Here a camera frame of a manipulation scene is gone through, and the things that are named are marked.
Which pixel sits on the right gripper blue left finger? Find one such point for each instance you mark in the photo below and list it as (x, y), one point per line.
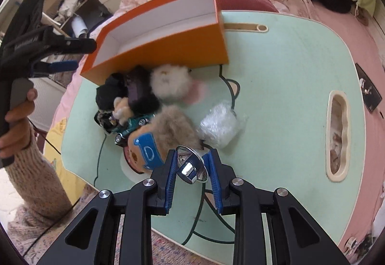
(117, 221)

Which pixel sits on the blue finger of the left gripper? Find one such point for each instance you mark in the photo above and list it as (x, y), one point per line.
(55, 67)
(64, 45)

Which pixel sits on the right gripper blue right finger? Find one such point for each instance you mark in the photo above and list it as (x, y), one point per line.
(270, 225)

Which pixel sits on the shiny metal funnel cup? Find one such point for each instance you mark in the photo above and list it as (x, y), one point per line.
(191, 165)

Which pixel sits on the black lace satin cloth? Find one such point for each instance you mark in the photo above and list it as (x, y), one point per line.
(114, 86)

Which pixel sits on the green toy car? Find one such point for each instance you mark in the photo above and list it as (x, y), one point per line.
(122, 132)

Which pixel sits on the brown fluffy fur ball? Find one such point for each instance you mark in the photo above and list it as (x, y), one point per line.
(172, 128)

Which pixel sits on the white helmet doll figure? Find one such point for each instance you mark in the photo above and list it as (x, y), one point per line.
(122, 112)

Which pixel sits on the black leather pouch red clasp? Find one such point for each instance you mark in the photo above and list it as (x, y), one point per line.
(141, 98)

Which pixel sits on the clear plastic wrap ball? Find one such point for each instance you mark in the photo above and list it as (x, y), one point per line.
(221, 125)

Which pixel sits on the white fluffy fur ball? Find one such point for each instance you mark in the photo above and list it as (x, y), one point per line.
(171, 82)

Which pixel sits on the brown bear plush toy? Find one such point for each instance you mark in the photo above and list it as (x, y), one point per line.
(143, 155)

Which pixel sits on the person left hand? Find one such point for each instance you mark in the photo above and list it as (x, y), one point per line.
(19, 135)

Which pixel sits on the rolled white paper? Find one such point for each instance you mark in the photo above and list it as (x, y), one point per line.
(79, 27)

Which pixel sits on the knitted speckled left sleeve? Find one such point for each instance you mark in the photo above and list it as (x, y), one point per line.
(46, 210)

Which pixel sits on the orange cardboard box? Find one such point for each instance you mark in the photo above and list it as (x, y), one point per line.
(188, 33)

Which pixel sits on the green cartoon lap table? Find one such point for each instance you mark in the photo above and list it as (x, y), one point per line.
(281, 82)

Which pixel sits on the dark pink pillow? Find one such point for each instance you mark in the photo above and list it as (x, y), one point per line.
(247, 5)

